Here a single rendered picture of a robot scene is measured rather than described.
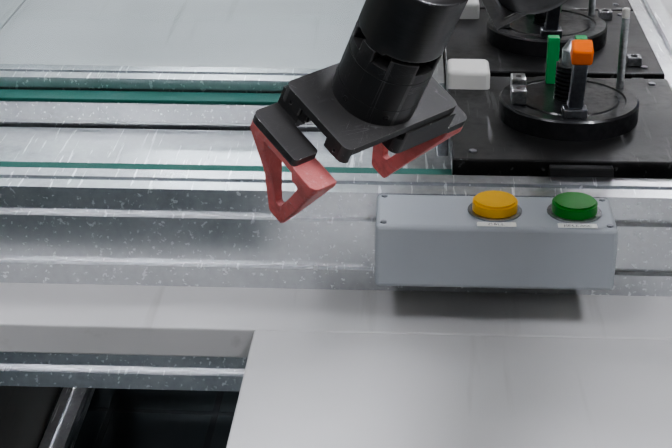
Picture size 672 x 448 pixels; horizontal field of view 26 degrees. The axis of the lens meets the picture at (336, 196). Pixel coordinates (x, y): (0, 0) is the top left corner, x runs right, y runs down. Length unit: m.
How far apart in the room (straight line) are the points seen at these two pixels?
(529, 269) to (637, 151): 0.20
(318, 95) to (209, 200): 0.43
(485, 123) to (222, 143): 0.29
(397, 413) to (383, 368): 0.07
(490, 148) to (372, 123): 0.49
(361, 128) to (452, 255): 0.37
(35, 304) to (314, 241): 0.26
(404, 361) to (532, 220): 0.17
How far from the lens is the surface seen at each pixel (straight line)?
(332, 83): 0.94
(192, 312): 1.34
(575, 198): 1.30
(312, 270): 1.36
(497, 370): 1.25
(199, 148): 1.55
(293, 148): 0.92
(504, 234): 1.27
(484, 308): 1.34
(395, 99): 0.91
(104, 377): 1.37
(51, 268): 1.40
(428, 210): 1.29
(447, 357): 1.27
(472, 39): 1.73
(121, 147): 1.56
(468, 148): 1.40
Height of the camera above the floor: 1.50
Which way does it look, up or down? 24 degrees down
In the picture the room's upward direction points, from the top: straight up
